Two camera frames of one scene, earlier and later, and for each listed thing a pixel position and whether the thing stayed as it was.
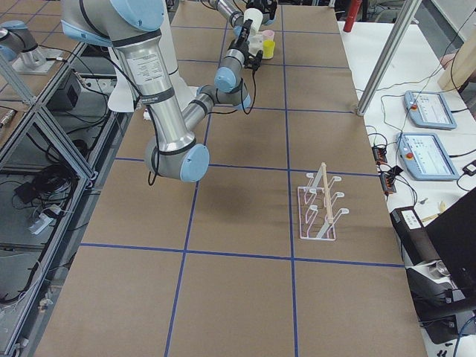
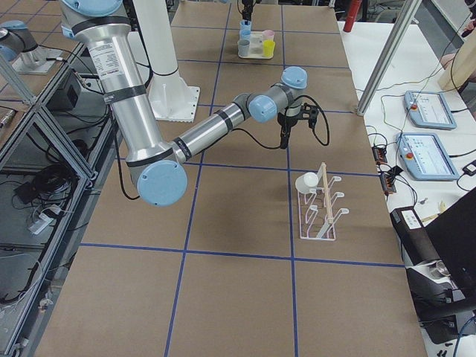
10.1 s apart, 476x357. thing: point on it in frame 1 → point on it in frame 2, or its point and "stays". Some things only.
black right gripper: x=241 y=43 → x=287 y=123
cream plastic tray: x=256 y=44 stays
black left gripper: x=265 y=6 → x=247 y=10
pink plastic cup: x=268 y=35 stays
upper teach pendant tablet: x=429 y=109 stays
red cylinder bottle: x=354 y=7 stays
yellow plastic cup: x=268 y=47 stays
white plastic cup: x=256 y=15 → x=307 y=183
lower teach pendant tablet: x=425 y=157 stays
